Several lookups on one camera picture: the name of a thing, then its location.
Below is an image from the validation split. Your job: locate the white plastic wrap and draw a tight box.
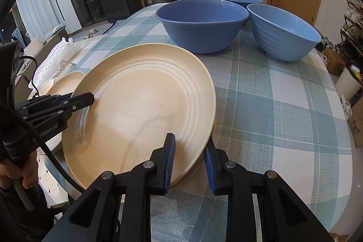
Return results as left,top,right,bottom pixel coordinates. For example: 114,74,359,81
36,37,89,81

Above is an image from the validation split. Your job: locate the small beige dish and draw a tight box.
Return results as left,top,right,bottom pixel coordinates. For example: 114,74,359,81
42,79,58,95

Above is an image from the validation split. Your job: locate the white curtain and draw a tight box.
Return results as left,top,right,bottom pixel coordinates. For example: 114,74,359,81
15,0,51,42

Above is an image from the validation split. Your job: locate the person's left forearm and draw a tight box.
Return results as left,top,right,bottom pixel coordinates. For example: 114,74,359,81
0,187,57,242

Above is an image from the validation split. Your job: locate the open cardboard box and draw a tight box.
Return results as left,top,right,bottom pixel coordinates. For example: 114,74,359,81
24,37,47,59

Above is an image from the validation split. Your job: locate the brown cardboard box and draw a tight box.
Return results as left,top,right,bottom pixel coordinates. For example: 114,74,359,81
323,48,345,77

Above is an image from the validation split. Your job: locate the light blue ribbed bowl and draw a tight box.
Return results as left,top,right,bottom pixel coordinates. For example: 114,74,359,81
247,3,322,62

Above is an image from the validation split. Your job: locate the person's left hand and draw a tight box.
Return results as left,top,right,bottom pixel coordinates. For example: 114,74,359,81
0,152,39,189

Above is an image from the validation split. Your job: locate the white trash bin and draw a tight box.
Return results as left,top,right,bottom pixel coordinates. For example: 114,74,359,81
335,65,363,101

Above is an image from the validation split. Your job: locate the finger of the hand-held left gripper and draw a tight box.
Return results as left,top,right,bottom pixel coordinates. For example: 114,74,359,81
15,93,73,112
23,92,95,127

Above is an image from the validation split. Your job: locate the striped rug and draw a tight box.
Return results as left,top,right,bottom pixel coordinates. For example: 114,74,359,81
105,18,127,33

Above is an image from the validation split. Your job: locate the printed cardboard box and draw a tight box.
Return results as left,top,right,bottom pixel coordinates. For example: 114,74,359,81
347,106,363,147

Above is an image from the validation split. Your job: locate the large beige plate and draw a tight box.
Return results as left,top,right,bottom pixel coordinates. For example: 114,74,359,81
62,43,217,188
167,140,213,189

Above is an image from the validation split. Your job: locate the teal plaid tablecloth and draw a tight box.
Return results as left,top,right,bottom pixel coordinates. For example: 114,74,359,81
37,2,353,242

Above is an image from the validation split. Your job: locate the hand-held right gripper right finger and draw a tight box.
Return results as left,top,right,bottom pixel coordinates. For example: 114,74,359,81
204,140,335,242

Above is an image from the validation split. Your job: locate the shoe rack with shoes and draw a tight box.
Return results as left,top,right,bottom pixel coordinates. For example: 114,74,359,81
339,0,363,73

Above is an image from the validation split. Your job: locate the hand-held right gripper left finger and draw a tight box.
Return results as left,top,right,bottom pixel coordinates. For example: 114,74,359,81
49,133,176,242

